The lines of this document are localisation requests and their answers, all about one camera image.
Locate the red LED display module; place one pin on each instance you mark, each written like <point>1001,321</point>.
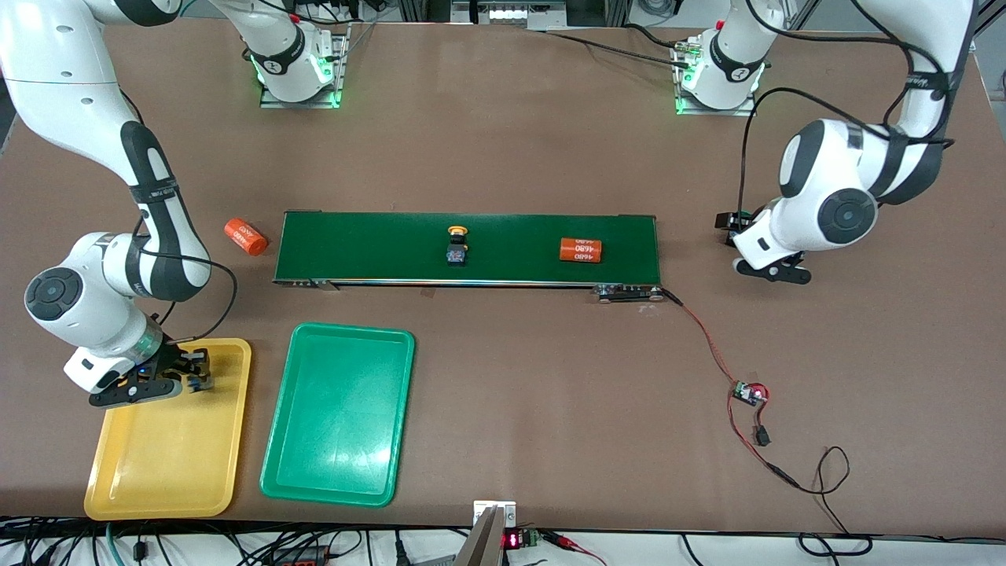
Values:
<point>515,540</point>

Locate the small motor controller board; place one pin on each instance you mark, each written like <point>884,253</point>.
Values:
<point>750,393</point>

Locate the green conveyor belt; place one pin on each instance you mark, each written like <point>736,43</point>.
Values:
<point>361,248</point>

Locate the orange cylinder printed 4680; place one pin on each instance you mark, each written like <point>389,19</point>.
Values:
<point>246,237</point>
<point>581,250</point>

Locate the red clip lead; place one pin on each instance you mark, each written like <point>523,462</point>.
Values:
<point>562,539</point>

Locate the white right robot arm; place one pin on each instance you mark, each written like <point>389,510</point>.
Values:
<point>71,79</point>

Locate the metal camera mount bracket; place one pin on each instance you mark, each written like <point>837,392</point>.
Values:
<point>483,542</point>

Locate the small black plug connector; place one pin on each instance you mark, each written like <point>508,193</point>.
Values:
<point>761,436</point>

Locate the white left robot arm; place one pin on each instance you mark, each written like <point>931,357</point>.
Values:
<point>833,173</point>

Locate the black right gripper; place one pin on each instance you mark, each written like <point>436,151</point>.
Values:
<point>179,361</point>

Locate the green plastic tray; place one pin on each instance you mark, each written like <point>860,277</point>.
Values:
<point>338,417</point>

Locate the yellow plastic tray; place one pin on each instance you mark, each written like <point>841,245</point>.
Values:
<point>169,472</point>

